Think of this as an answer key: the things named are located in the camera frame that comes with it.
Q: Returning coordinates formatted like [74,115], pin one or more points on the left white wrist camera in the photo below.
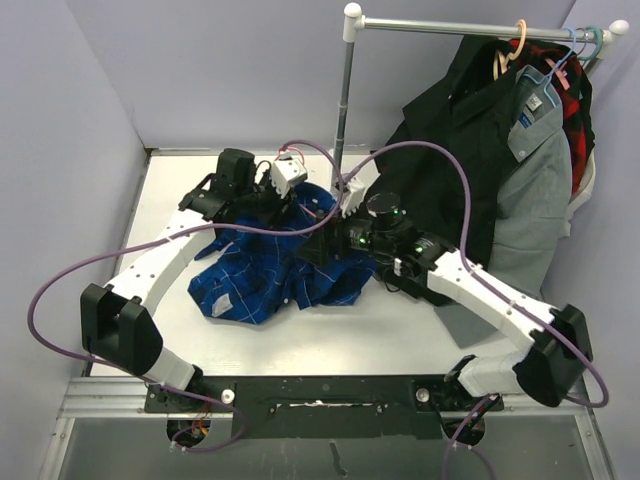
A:
[286,173]

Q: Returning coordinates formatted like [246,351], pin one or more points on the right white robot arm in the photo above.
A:
[552,345]

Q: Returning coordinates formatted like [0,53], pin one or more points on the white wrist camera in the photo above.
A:
[286,173]
[352,197]

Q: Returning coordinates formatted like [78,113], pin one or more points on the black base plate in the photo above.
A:
[340,407]

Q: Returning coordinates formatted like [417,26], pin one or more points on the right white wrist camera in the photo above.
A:
[352,197]

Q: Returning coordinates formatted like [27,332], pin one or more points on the pink wire hanger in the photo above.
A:
[310,192]

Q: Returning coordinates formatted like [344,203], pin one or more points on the metal clothes rack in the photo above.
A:
[355,21]

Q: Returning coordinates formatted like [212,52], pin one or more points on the grey hanging shirt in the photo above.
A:
[517,160]

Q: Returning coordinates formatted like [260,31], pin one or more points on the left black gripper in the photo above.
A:
[281,209]

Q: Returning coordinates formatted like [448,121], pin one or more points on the white hanging garment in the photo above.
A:
[583,194]

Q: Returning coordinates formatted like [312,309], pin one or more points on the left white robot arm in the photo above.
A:
[117,319]

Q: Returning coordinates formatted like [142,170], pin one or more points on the blue plaid shirt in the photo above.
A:
[257,274]

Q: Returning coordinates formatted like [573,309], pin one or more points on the black hanging shirt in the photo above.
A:
[469,112]

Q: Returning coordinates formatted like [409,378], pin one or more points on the teal hanger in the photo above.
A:
[597,41]

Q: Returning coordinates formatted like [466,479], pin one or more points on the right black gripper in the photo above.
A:
[315,248]

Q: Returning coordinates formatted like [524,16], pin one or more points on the red plaid hanging shirt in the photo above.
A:
[577,125]

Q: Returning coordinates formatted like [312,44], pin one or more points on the blue hanger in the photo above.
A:
[551,69]

